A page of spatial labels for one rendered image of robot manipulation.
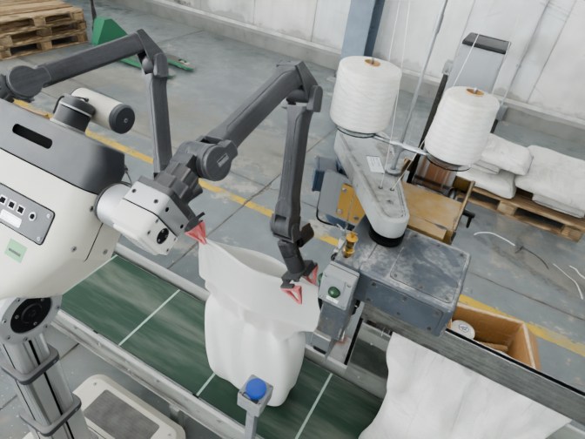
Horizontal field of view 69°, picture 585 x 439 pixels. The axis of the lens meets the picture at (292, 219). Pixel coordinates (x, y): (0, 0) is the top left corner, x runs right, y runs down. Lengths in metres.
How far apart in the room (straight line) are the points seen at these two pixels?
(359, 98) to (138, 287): 1.52
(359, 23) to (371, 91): 4.79
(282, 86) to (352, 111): 0.19
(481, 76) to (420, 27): 4.89
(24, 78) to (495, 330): 2.55
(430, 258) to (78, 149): 0.83
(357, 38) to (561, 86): 2.47
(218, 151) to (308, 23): 5.82
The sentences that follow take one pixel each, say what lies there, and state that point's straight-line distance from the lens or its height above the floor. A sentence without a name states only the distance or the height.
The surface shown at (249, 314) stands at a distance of 1.54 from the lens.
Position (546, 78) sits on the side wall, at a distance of 6.09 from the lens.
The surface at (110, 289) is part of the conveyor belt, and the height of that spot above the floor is 0.38.
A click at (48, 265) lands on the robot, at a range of 1.00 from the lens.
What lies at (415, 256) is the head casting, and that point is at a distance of 1.10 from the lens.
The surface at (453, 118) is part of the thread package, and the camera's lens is 1.09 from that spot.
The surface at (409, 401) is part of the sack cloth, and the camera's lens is 1.46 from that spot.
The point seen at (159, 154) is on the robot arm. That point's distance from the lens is 1.46.
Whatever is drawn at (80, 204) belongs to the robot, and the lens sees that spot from 0.96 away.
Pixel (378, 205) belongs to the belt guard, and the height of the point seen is 1.42.
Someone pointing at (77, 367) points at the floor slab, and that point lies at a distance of 2.50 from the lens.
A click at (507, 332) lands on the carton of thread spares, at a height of 0.14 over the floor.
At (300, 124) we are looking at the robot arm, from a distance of 1.19.
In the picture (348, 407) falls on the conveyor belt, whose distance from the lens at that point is 1.92.
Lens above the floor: 2.02
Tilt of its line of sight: 38 degrees down
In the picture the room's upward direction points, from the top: 9 degrees clockwise
